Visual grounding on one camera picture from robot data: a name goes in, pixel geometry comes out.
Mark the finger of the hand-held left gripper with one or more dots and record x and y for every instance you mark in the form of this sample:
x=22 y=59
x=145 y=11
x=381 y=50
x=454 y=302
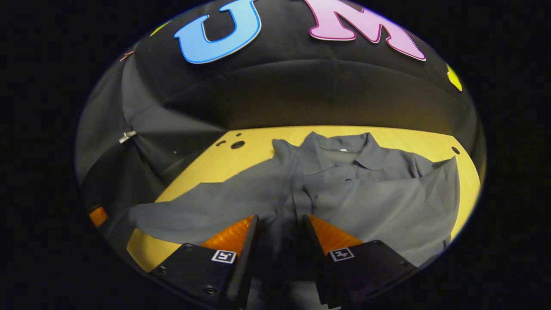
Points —
x=98 y=216

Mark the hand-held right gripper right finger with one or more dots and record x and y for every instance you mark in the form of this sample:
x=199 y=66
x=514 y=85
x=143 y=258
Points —
x=320 y=267

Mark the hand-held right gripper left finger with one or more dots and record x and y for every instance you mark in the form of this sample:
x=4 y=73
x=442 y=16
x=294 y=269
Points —
x=247 y=267

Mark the grey polo shirt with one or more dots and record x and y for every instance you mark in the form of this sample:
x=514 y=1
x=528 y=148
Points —
x=379 y=193

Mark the small white clip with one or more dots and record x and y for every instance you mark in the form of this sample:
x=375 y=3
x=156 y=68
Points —
x=127 y=137

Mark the black backdrop cloth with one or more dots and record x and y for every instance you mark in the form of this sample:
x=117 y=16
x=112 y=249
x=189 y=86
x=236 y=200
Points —
x=280 y=86

